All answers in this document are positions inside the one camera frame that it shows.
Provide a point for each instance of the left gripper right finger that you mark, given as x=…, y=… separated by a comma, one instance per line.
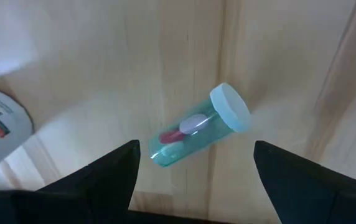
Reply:
x=296, y=186

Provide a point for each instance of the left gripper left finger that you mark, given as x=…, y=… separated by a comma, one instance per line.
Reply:
x=103, y=186

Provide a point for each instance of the white aspirin bottle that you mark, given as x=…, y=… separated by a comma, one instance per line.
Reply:
x=0, y=130

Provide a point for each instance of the translucent pill bottle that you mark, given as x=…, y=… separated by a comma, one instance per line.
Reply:
x=196, y=137

